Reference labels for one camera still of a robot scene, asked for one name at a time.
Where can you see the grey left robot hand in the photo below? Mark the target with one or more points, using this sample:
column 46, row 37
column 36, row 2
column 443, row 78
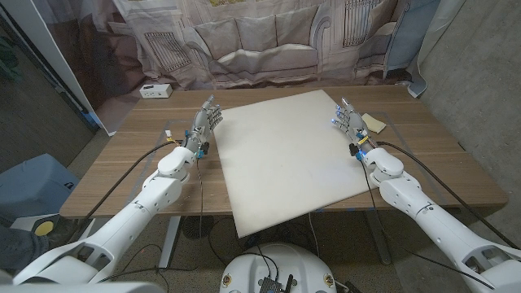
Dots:
column 202, row 126

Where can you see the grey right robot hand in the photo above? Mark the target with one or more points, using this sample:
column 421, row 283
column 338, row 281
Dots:
column 355, row 124

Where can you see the white memory foam sheet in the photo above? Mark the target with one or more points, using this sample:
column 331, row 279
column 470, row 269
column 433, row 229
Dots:
column 285, row 163

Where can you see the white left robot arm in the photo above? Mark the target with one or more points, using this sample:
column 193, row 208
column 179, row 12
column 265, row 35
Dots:
column 122, row 228

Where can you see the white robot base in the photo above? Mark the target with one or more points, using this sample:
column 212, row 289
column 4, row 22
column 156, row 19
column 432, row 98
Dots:
column 277, row 264

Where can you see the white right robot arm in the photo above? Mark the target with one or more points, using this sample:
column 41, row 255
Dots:
column 439, row 228

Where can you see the yellow sponge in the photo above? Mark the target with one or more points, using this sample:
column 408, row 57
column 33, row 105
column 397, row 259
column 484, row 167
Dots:
column 374, row 123

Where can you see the white power strip box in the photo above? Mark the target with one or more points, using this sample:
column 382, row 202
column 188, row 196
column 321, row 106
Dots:
column 156, row 91

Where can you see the printed sofa backdrop cloth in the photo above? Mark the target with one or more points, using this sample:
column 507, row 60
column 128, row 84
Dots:
column 252, row 40

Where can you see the round black floor fan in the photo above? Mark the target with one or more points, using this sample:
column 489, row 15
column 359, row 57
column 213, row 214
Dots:
column 198, row 227

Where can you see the grey table leg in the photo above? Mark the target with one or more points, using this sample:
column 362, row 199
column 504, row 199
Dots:
column 378, row 240

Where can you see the white table leg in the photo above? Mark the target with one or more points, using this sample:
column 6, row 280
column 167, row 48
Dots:
column 169, row 244

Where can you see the black electronics module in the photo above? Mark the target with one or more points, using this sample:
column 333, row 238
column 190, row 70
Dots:
column 270, row 285

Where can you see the grey-blue plastic bin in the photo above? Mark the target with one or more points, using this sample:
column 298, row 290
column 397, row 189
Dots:
column 32, row 187

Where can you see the white box with yellow pads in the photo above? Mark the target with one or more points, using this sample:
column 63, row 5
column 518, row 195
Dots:
column 44, row 228

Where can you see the white robot torso edge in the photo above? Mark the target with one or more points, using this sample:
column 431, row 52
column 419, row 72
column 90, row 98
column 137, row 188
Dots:
column 81, row 288

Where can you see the person leg in grey trousers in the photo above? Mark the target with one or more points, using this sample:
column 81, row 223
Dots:
column 20, row 248

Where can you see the white partition frame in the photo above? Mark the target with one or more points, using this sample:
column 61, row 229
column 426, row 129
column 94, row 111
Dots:
column 53, row 53

